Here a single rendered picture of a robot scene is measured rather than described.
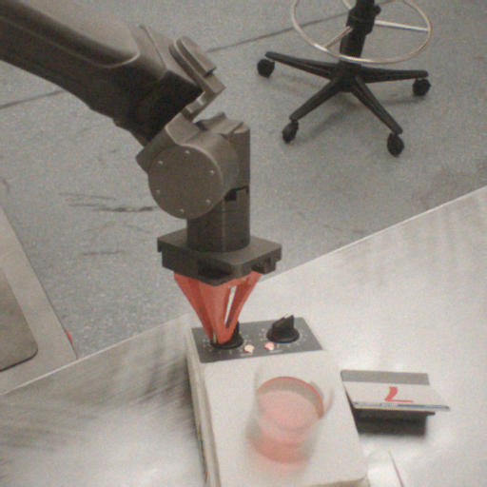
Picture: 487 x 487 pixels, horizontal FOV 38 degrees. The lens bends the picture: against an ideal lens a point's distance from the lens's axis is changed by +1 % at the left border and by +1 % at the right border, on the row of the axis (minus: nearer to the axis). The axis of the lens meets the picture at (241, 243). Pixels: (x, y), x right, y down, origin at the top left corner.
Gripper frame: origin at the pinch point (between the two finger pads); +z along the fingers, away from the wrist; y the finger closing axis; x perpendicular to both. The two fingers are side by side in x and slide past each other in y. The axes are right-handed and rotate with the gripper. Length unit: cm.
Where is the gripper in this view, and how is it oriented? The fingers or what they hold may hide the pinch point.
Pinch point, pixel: (219, 332)
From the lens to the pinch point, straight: 67.9
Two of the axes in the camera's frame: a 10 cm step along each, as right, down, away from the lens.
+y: 7.5, 2.3, -6.2
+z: 0.0, 9.4, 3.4
